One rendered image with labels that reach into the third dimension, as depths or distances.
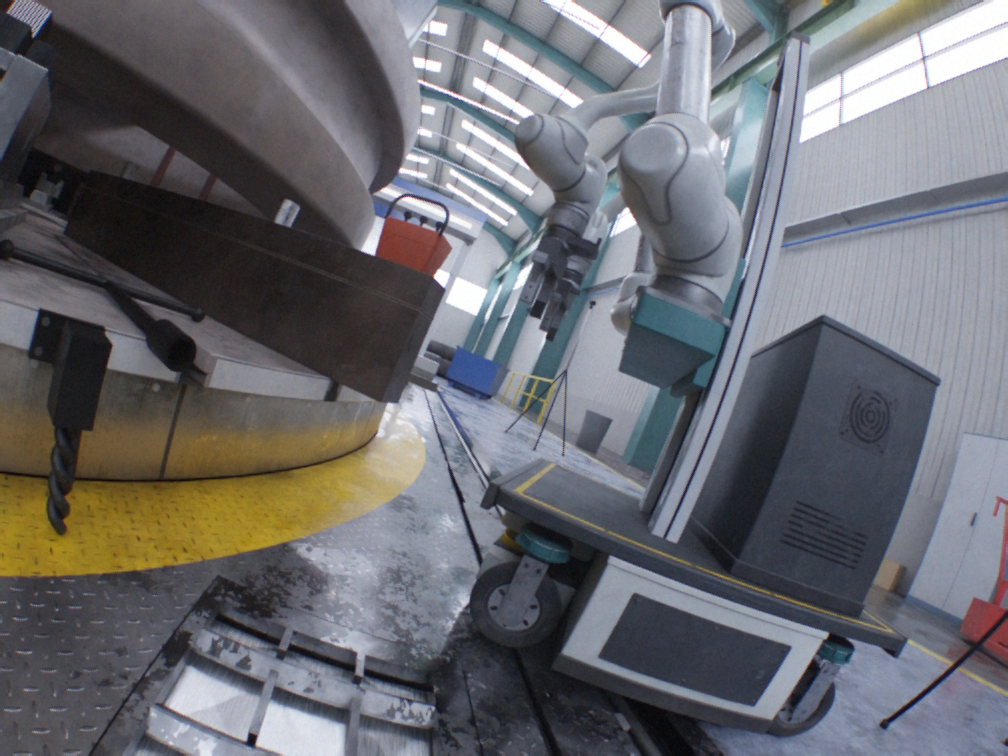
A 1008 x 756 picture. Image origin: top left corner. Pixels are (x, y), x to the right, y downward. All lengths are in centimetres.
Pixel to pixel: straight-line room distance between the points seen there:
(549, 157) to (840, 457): 81
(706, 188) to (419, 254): 85
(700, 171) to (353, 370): 100
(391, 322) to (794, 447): 102
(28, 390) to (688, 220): 111
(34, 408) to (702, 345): 116
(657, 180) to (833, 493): 65
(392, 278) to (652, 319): 77
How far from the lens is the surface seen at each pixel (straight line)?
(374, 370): 126
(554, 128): 93
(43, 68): 103
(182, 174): 548
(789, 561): 93
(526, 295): 92
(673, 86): 89
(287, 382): 119
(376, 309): 129
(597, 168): 107
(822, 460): 92
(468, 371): 1086
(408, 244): 132
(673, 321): 79
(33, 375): 91
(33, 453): 97
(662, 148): 68
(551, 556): 84
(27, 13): 130
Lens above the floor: 48
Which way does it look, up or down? 1 degrees up
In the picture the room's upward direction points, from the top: 23 degrees clockwise
